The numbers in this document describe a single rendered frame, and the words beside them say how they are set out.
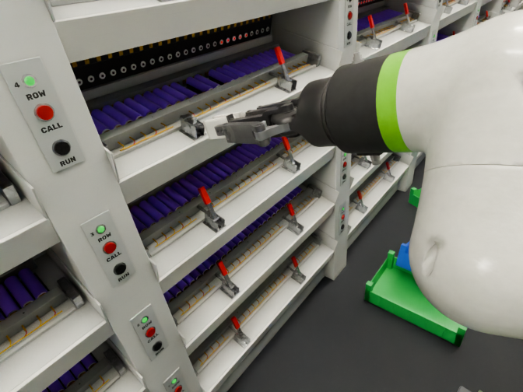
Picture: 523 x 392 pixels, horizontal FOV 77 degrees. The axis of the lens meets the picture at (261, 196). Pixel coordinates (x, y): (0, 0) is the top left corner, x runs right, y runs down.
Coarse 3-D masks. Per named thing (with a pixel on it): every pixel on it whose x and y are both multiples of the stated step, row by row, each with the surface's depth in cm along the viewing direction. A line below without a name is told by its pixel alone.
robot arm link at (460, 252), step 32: (448, 192) 23; (480, 192) 21; (512, 192) 21; (416, 224) 26; (448, 224) 23; (480, 224) 21; (512, 224) 20; (416, 256) 25; (448, 256) 22; (480, 256) 21; (512, 256) 20; (448, 288) 22; (480, 288) 21; (512, 288) 20; (480, 320) 22; (512, 320) 21
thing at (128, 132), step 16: (288, 64) 78; (240, 80) 68; (256, 80) 71; (208, 96) 62; (224, 96) 65; (160, 112) 56; (176, 112) 57; (192, 112) 59; (128, 128) 52; (144, 128) 54; (112, 144) 50
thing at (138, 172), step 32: (288, 32) 86; (192, 64) 70; (320, 64) 84; (96, 96) 57; (256, 96) 69; (288, 96) 70; (160, 128) 57; (128, 160) 50; (160, 160) 50; (192, 160) 56; (128, 192) 48
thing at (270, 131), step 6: (270, 126) 38; (276, 126) 37; (282, 126) 37; (288, 126) 37; (258, 132) 37; (264, 132) 37; (270, 132) 37; (276, 132) 37; (258, 138) 37; (264, 138) 37; (270, 138) 39
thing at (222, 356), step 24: (312, 240) 116; (336, 240) 112; (288, 264) 107; (312, 264) 110; (264, 288) 99; (288, 288) 103; (240, 312) 93; (264, 312) 96; (216, 336) 87; (240, 336) 88; (192, 360) 82; (216, 360) 85; (240, 360) 88; (216, 384) 81
